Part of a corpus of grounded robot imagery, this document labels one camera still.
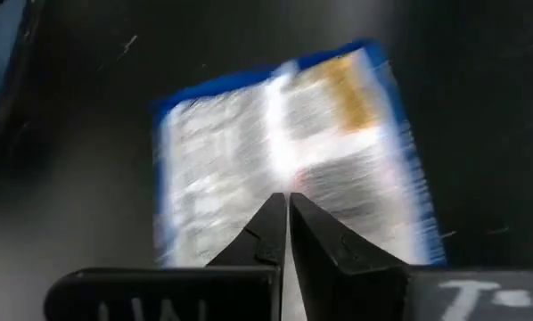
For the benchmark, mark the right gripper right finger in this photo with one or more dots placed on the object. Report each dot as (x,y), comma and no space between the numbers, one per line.
(346,285)

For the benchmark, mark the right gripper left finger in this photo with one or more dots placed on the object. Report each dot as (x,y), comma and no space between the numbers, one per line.
(231,294)

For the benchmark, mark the blue Maruchan ramen pack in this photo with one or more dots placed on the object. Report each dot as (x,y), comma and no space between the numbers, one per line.
(248,156)

